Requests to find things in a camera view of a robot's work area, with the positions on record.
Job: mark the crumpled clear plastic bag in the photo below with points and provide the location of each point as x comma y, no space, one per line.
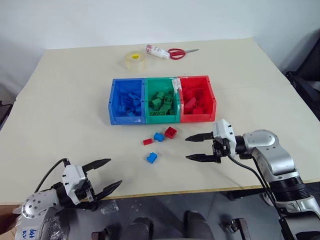
110,207

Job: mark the long green building block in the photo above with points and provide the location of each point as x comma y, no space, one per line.
157,113

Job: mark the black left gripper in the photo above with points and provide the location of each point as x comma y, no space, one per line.
86,191

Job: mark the white glue bottle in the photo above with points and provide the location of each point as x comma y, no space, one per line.
158,52

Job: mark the blue building block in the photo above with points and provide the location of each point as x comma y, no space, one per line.
136,102
151,157
133,96
159,136
121,110

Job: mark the clear adhesive tape roll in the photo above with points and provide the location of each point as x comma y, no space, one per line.
135,63

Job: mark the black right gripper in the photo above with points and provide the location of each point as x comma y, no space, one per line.
220,150

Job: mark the red plastic bin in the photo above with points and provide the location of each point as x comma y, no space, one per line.
210,95

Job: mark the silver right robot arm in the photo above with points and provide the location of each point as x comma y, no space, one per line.
275,155

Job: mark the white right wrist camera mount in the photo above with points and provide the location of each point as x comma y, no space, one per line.
223,128

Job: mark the brown cardboard box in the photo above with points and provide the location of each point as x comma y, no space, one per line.
7,217

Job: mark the brown metal bracket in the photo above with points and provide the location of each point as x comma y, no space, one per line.
100,234
237,227

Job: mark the large red building block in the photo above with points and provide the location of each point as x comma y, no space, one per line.
170,132

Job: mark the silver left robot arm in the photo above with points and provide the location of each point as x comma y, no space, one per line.
35,205

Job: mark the black equipment beside table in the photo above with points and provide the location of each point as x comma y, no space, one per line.
306,75

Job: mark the blue plastic bin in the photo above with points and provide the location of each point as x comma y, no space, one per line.
113,100

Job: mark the dark rounded shape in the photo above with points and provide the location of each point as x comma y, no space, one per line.
139,228

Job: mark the small red building block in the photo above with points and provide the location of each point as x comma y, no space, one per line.
147,141

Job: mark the dark object beside table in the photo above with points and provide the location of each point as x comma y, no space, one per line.
4,112

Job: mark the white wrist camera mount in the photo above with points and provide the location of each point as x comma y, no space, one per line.
223,128
72,178

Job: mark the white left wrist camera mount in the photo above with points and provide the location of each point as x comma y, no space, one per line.
72,178

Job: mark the green plastic bin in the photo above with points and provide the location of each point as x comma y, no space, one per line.
148,87

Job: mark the white tape strip on bins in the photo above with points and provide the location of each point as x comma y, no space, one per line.
176,85

